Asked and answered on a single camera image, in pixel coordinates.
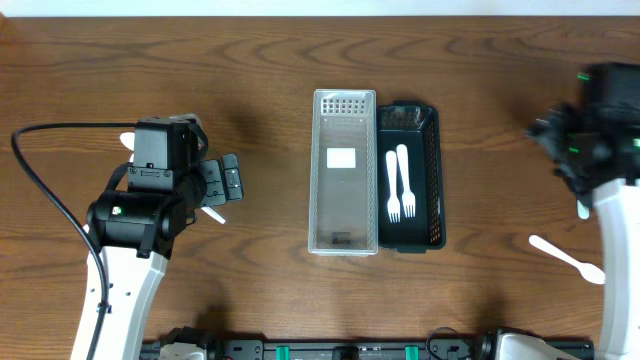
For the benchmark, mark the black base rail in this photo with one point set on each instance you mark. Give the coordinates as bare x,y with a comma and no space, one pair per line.
443,343

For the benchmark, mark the black plastic basket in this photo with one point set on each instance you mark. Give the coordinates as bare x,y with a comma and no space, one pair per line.
416,125

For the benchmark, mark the white fork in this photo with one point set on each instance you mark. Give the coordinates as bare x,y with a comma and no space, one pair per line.
582,211
408,197
393,203

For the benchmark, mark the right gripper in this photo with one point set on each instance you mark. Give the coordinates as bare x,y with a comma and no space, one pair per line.
553,128

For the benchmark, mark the clear plastic basket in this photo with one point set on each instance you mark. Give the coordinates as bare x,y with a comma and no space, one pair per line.
343,206

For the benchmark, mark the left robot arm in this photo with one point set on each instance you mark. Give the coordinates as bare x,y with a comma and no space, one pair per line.
147,203

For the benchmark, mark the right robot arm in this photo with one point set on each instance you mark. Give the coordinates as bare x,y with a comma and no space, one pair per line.
609,104

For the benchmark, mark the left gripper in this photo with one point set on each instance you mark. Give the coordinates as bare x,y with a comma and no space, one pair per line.
220,181

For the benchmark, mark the white label sticker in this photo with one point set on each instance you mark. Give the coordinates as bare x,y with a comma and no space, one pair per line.
341,158

